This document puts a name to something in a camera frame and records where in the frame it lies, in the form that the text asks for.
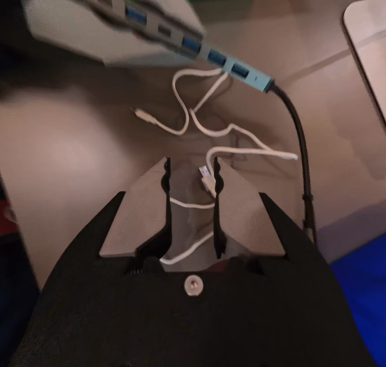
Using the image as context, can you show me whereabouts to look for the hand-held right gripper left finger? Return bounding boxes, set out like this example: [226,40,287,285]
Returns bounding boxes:
[99,156,173,259]

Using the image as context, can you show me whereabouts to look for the grey usb hub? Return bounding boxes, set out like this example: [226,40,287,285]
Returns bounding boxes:
[80,0,275,94]

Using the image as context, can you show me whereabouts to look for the white usb cable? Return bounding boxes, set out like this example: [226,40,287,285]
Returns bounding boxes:
[131,68,299,265]

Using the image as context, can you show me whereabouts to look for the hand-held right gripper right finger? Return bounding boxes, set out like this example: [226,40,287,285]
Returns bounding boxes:
[213,157,286,259]

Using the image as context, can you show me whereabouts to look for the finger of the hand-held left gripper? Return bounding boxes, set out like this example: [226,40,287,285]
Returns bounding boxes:
[22,0,199,67]
[133,0,207,39]

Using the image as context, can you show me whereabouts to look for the blue plastic bin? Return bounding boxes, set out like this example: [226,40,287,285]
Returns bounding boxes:
[330,234,386,367]

